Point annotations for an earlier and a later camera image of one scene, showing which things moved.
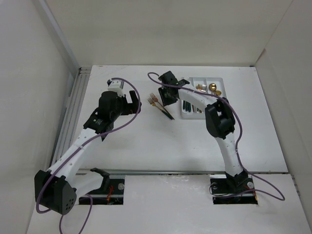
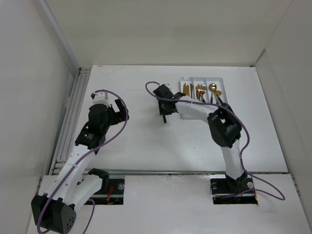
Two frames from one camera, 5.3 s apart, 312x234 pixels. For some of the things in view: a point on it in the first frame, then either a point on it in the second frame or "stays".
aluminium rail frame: [68, 143] stays
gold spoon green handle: [212, 87] stays
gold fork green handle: [154, 104] → [164, 118]
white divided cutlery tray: [219, 82] stays
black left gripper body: [127, 108] → [114, 118]
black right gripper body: [166, 98] → [163, 109]
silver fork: [204, 87] stays
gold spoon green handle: [218, 92] stays
